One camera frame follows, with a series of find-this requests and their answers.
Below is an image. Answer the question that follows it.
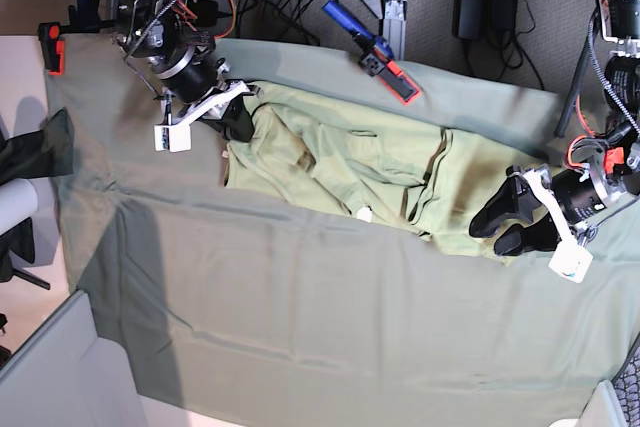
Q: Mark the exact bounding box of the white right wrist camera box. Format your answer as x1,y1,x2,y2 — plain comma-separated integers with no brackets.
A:
154,124,192,153

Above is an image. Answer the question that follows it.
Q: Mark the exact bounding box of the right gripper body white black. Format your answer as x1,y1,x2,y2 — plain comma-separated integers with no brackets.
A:
162,80,258,132

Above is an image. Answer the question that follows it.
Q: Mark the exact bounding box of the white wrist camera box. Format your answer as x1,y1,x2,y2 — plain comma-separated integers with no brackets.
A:
154,124,192,153
548,240,593,284

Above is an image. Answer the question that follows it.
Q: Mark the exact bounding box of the grey white bin corner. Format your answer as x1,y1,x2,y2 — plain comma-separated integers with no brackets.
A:
1,291,148,426

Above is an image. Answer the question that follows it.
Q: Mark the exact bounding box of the white cylinder roll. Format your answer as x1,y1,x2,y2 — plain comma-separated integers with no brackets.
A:
0,179,39,235

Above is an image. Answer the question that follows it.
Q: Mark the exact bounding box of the blue black bar clamp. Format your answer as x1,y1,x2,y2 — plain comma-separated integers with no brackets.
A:
37,0,125,76

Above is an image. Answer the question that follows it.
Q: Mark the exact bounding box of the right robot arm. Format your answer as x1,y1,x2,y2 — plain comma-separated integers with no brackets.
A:
115,0,257,153

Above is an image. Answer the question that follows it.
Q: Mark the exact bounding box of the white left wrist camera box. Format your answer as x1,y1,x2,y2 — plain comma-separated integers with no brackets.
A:
548,240,593,284

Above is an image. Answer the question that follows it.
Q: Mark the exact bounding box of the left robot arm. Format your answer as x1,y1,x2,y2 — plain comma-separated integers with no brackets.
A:
469,0,639,259

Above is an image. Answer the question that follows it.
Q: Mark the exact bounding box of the blue orange clamp on table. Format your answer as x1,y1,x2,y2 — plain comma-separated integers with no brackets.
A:
322,0,422,105

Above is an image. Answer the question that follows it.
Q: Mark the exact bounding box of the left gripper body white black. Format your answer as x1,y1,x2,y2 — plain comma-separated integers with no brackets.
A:
505,162,621,248

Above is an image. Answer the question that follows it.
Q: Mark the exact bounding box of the dark green cloth piece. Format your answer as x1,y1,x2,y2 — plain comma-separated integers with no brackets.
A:
1,108,74,185

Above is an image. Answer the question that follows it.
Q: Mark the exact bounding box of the grey-green table cloth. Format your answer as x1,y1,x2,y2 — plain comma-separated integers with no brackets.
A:
46,34,639,426

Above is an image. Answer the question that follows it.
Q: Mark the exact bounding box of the black power adapter brick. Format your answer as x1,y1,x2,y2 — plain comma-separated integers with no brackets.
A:
452,0,484,41

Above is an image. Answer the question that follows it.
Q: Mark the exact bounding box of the light green T-shirt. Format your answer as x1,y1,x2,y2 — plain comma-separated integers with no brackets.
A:
225,81,538,259

